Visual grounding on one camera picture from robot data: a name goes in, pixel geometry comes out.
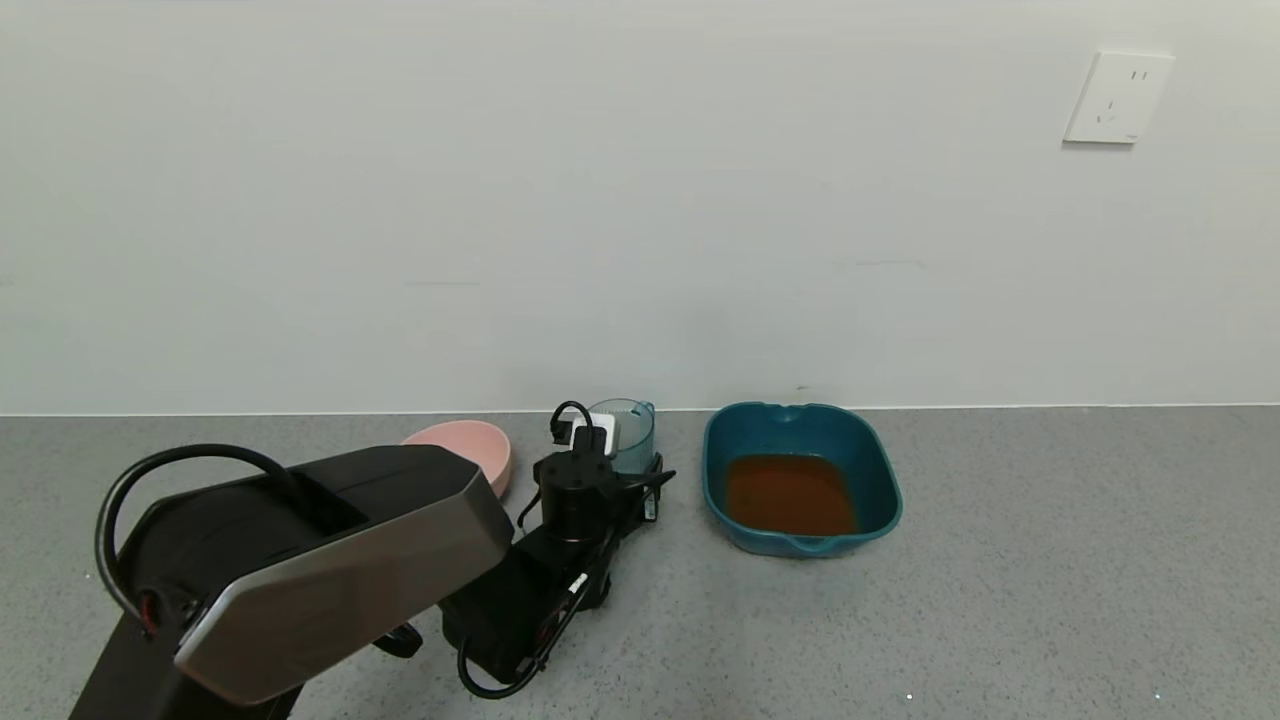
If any clear plastic measuring jug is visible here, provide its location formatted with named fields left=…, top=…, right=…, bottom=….
left=588, top=398, right=657, bottom=477

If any brown liquid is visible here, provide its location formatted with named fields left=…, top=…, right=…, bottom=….
left=725, top=453, right=860, bottom=539

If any pink bowl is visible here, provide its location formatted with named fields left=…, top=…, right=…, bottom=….
left=402, top=420, right=514, bottom=502

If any teal plastic basin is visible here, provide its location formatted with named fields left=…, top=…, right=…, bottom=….
left=702, top=402, right=904, bottom=559

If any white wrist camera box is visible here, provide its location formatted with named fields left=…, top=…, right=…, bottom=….
left=568, top=412, right=622, bottom=458

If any black forearm cable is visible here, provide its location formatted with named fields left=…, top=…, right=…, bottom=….
left=457, top=560, right=593, bottom=700

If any white wall socket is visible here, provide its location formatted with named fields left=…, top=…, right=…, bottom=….
left=1062, top=50, right=1176, bottom=147

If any thick black arm cable loop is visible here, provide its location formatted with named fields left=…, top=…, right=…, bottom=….
left=95, top=443, right=303, bottom=633

